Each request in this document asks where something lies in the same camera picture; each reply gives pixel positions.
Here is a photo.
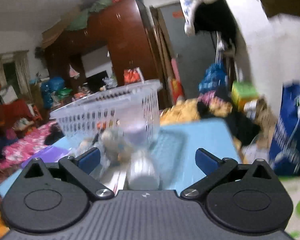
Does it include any clear plastic laundry basket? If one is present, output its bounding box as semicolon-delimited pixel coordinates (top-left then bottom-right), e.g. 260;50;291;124
50;78;163;153

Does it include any white cylindrical bottle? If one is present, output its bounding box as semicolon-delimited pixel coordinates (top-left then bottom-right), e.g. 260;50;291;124
127;150;160;190

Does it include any pink floral bedding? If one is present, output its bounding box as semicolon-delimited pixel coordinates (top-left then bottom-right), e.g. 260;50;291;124
0;121;57;170

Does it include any blue shopping bag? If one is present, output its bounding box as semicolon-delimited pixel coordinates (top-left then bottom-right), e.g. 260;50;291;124
269;81;300;176

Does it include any green yellow box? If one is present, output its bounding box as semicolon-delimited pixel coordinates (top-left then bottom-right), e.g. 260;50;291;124
231;81;259;111

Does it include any blue plastic bag by door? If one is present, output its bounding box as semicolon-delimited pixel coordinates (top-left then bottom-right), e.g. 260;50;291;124
198;62;228;94

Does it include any orange white hanging bag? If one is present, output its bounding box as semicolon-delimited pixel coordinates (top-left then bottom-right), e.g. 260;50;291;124
123;67;144;85

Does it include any grey door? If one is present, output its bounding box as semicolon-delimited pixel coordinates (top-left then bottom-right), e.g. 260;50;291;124
158;3;216;99

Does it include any brown wooden wardrobe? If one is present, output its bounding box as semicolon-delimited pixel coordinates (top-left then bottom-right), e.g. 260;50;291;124
44;0;164;92

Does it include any black hanging garment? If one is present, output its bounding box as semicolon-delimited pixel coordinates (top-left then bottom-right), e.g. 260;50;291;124
193;0;237;51

